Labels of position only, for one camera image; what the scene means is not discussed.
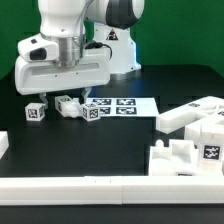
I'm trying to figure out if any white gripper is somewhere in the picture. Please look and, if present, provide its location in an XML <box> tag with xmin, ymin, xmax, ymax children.
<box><xmin>15</xmin><ymin>34</ymin><xmax>110</xmax><ymax>109</ymax></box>

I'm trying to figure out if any small white tagged block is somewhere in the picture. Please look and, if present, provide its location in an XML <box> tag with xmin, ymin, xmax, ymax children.
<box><xmin>25</xmin><ymin>103</ymin><xmax>45</xmax><ymax>121</ymax></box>

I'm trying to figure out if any white chair seat frame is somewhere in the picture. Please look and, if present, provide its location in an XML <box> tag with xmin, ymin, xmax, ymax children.
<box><xmin>148</xmin><ymin>139</ymin><xmax>208</xmax><ymax>176</ymax></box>

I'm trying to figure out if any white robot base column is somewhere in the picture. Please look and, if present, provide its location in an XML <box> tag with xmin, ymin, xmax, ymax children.
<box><xmin>93</xmin><ymin>23</ymin><xmax>141</xmax><ymax>80</ymax></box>

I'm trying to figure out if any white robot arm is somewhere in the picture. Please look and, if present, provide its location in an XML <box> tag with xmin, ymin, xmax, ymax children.
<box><xmin>15</xmin><ymin>0</ymin><xmax>145</xmax><ymax>99</ymax></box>

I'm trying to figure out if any white chair back assembly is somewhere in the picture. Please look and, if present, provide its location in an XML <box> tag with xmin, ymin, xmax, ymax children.
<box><xmin>156</xmin><ymin>96</ymin><xmax>224</xmax><ymax>145</ymax></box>

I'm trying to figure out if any white tagged cube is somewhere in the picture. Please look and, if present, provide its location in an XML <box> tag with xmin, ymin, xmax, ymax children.
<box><xmin>82</xmin><ymin>104</ymin><xmax>100</xmax><ymax>122</ymax></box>

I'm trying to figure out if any white sheet with tags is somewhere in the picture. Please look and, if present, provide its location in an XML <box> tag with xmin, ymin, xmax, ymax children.
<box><xmin>71</xmin><ymin>96</ymin><xmax>161</xmax><ymax>118</ymax></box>

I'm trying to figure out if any white part at left edge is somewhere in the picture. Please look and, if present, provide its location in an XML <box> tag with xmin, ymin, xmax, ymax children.
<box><xmin>0</xmin><ymin>131</ymin><xmax>9</xmax><ymax>159</ymax></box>

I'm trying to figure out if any white front barrier rail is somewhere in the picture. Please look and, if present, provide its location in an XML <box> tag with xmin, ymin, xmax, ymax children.
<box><xmin>0</xmin><ymin>176</ymin><xmax>224</xmax><ymax>205</ymax></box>

